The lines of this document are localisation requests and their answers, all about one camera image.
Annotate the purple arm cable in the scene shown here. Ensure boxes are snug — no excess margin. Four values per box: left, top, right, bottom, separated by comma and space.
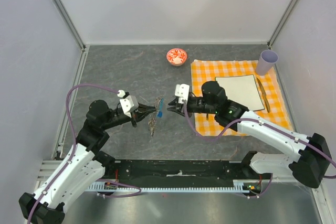
183, 100, 336, 200
27, 83, 142, 224

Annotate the red patterned bowl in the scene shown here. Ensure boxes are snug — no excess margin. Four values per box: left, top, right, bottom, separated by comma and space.
166, 48, 188, 66

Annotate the large keyring with keys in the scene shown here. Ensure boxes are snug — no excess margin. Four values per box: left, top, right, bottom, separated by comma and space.
148, 96, 163, 137

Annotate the lilac plastic cup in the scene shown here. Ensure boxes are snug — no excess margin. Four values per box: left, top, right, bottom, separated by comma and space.
255, 50, 278, 76

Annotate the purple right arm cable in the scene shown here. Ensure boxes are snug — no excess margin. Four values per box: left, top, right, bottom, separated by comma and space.
183, 100, 336, 200

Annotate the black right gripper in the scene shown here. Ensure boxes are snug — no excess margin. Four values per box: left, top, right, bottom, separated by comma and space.
167, 95, 217, 118

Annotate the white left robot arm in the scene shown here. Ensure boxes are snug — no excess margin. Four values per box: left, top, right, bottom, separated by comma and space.
19, 96, 156, 223

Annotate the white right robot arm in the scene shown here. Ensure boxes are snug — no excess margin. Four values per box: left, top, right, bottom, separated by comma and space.
168, 81, 335, 188

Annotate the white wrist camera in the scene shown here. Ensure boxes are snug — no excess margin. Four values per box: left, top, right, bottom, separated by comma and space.
117, 90, 139, 116
174, 84, 190, 104

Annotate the orange checkered cloth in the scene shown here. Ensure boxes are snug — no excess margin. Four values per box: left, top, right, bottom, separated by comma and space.
191, 60, 293, 136

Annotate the blue key tag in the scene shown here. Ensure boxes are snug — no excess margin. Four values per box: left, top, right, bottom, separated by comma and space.
157, 97, 164, 118

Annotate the white cable duct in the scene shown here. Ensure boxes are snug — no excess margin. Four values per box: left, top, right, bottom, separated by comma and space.
85, 181, 261, 193

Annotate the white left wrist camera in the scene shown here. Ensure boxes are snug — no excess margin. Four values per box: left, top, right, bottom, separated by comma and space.
117, 90, 139, 116

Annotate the white square plate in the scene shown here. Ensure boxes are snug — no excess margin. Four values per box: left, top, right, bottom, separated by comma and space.
215, 74, 265, 111

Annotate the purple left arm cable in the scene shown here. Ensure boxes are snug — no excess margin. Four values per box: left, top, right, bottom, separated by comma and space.
27, 83, 142, 224

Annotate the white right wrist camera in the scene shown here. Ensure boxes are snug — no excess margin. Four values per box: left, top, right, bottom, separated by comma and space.
174, 84, 190, 104

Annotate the gold knife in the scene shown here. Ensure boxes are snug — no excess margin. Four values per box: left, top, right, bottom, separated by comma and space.
257, 78, 271, 113

